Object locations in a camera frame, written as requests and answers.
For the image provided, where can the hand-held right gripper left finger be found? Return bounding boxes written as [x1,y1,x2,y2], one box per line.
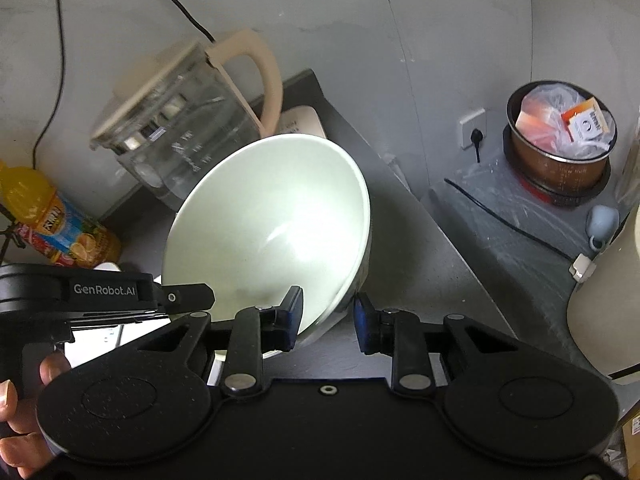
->
[129,285,306,399]

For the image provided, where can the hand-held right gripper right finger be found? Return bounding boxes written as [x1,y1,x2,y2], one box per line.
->
[352,292,532,394]

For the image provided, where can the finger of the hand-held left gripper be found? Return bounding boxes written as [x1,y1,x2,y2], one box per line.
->
[159,282,217,319]

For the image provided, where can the person's left hand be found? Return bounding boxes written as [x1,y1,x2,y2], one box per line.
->
[0,351,72,479]

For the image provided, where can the beige kettle base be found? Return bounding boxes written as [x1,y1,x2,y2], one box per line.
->
[277,105,329,139]

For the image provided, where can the brown trash bin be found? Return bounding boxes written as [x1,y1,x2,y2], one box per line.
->
[505,80,619,196]

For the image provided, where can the cream rice cooker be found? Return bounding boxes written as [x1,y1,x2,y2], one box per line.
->
[565,205,640,386]

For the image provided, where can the light blue cup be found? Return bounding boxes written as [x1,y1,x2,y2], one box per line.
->
[585,205,621,252]

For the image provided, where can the clear plastic bags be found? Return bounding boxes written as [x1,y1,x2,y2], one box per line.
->
[515,85,616,161]

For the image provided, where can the cardboard box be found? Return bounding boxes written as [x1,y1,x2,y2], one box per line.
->
[617,400,640,463]

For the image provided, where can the orange and white packet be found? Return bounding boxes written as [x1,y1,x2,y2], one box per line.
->
[560,96,617,154]

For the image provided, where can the glass kettle with beige handle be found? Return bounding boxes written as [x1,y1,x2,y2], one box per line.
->
[90,28,284,213]

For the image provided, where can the black floor cable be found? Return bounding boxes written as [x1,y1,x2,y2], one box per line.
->
[444,177,577,262]

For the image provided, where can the white cable adapter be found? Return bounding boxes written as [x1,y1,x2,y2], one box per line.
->
[568,253,599,284]

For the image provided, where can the white wall socket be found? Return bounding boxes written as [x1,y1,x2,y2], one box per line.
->
[458,107,487,150]

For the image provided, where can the thin black wall cable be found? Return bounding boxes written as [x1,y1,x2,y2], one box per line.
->
[31,0,67,170]

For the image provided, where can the black kettle power cable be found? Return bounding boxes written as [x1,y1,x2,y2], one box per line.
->
[134,0,217,44]

